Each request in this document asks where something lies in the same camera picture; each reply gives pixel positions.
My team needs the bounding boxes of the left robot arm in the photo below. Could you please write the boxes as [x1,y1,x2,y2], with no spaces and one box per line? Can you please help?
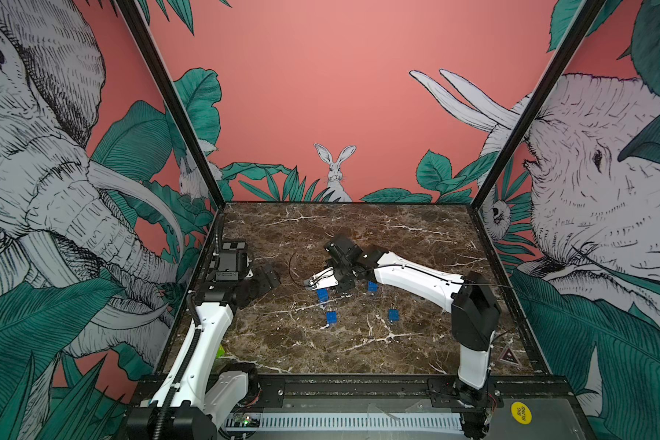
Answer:
[123,264,281,439]

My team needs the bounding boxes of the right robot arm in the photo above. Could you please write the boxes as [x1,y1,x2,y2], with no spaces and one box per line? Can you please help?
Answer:
[304,235,502,408]

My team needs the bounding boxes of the checkerboard calibration board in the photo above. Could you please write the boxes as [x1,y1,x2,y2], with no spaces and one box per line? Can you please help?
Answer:
[210,241,248,276]

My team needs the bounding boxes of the small green circuit board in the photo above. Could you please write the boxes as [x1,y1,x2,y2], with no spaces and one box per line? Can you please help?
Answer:
[230,414,261,430]

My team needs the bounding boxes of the warning triangle sticker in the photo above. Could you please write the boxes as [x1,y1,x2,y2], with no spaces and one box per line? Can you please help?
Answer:
[499,346,522,366]

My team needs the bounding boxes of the yellow round sticker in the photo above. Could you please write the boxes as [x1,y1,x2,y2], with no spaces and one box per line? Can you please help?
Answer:
[510,401,533,425]

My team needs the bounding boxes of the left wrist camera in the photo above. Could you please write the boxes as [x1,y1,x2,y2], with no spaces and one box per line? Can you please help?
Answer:
[213,249,249,282]

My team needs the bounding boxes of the black front frame rail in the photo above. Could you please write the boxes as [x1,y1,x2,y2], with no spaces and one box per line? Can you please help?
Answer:
[254,374,577,412]

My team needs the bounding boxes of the white slotted cable duct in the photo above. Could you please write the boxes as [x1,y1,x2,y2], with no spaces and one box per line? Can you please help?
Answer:
[224,412,463,434]

